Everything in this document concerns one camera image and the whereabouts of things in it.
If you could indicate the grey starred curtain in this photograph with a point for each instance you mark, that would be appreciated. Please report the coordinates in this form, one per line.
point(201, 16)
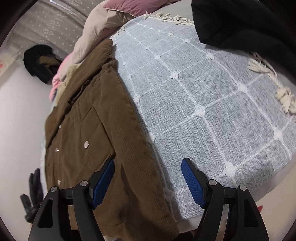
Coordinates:
point(57, 24)

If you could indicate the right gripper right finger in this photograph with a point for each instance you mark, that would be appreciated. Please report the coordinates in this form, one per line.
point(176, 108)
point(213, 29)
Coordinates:
point(244, 220)

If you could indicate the pink fleece blanket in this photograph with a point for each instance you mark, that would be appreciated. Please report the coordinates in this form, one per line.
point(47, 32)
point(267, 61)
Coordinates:
point(57, 79)

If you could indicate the black garment on bed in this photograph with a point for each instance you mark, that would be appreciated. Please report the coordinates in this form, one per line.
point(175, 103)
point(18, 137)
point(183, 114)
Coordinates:
point(265, 27)

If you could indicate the beige duvet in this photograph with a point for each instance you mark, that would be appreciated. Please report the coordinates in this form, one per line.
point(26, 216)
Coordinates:
point(100, 24)

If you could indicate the dark clothes hanging on wall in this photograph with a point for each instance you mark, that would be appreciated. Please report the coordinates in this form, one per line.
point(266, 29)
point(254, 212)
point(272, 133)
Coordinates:
point(40, 61)

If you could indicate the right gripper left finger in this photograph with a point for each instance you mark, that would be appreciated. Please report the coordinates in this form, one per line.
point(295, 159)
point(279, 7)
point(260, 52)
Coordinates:
point(67, 214)

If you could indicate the light blue checked throw blanket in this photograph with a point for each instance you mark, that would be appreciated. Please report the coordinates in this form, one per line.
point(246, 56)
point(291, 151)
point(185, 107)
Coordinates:
point(216, 107)

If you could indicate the brown coat with fur collar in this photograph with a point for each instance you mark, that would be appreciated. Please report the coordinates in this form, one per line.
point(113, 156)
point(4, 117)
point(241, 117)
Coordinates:
point(95, 120)

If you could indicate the pink velvet pillow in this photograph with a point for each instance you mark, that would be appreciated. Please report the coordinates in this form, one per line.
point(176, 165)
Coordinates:
point(137, 7)

